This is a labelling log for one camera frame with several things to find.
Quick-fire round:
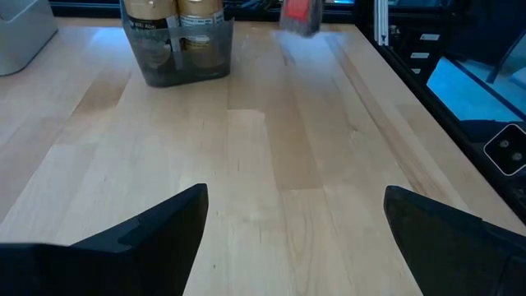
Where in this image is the light grey plastic bin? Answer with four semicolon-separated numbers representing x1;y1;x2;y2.
0;0;59;77

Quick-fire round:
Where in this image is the dark smoky plastic bin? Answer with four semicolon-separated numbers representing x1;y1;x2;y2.
119;0;236;89

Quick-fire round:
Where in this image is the wooden cup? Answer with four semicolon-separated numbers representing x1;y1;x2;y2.
177;0;227;70

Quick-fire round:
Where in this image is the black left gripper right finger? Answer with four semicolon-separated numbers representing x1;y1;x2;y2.
382;184;526;296

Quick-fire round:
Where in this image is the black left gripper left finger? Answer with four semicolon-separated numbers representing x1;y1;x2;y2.
0;183;210;296

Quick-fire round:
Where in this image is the silver aluminium post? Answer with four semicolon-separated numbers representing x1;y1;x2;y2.
372;0;390;48

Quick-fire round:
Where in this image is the black camera box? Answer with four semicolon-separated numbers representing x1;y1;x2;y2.
483;123;526;178

